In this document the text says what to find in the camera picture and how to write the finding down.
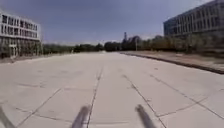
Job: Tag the robot's own part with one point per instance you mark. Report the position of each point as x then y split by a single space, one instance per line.
80 117
145 116

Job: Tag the pale concrete slab plaza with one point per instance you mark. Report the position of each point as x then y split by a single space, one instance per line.
110 80

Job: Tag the row of trees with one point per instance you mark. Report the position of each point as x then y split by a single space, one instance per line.
133 45

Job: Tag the raised planting bed with kerb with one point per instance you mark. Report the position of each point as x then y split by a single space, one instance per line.
190 60

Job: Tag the large grey office building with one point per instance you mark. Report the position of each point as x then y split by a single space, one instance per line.
196 21

